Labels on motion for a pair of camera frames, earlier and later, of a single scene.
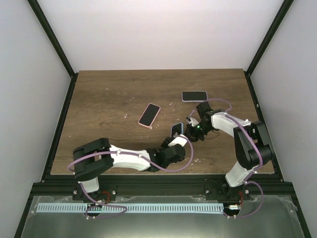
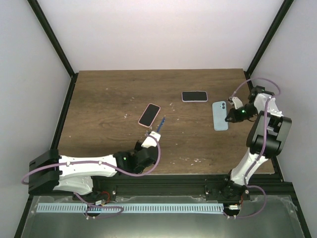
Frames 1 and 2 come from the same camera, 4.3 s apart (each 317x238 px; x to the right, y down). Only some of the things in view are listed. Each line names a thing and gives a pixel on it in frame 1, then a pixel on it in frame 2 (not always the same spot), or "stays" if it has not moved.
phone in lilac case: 194,96 stays
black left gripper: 167,140 -> 137,145
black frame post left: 52,36 stays
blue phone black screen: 177,127 -> 161,124
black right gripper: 190,136 -> 235,119
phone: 149,115 stays
